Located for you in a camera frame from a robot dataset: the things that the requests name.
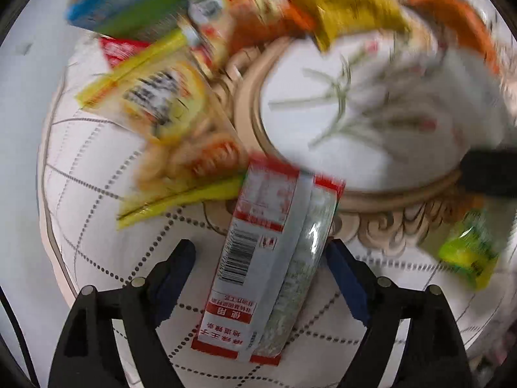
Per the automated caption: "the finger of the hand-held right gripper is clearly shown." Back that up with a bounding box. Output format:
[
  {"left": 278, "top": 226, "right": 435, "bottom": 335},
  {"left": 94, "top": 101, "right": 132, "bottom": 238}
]
[{"left": 460, "top": 145, "right": 517, "bottom": 199}]

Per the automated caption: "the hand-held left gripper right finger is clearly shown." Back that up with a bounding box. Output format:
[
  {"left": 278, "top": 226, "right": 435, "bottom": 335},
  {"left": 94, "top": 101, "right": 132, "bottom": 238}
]
[{"left": 325, "top": 239, "right": 473, "bottom": 388}]

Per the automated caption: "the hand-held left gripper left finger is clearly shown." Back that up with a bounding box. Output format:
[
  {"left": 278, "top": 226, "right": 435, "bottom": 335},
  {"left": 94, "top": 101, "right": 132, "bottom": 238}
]
[{"left": 47, "top": 239, "right": 197, "bottom": 388}]

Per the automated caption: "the white boxed snack pack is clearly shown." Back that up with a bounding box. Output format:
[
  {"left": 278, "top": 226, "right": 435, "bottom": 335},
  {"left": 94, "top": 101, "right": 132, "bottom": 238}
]
[{"left": 440, "top": 44, "right": 513, "bottom": 150}]

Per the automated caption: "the green snack packet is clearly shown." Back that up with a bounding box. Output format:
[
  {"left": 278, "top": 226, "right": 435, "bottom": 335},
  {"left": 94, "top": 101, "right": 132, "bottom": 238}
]
[{"left": 438, "top": 210, "right": 501, "bottom": 289}]

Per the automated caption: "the red and white snack packet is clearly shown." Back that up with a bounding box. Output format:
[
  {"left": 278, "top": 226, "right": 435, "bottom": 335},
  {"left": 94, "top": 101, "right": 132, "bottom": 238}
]
[{"left": 191, "top": 154, "right": 347, "bottom": 366}]

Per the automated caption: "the plain orange snack packet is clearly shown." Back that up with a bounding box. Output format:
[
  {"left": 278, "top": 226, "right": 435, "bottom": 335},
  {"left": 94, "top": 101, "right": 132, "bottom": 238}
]
[{"left": 408, "top": 0, "right": 501, "bottom": 75}]

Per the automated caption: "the yellow-edged peanut snack packet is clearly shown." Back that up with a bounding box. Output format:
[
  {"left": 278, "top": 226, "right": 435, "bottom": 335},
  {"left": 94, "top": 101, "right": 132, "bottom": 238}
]
[{"left": 76, "top": 28, "right": 251, "bottom": 231}]

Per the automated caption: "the yellow snack packet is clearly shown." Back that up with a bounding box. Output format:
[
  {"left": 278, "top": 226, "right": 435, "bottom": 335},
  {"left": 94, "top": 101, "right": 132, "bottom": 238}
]
[{"left": 279, "top": 0, "right": 410, "bottom": 51}]

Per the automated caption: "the small red snack packet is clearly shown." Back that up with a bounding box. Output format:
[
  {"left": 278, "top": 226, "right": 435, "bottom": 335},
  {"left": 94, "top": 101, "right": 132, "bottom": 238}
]
[{"left": 99, "top": 36, "right": 152, "bottom": 69}]

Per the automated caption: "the orange packet with white end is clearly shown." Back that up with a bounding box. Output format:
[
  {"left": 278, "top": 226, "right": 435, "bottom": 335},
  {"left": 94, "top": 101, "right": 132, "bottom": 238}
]
[{"left": 188, "top": 0, "right": 316, "bottom": 77}]

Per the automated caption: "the printed floral blanket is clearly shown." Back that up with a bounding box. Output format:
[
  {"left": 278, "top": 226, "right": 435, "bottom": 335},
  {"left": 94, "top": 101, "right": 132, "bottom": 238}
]
[{"left": 36, "top": 0, "right": 517, "bottom": 388}]

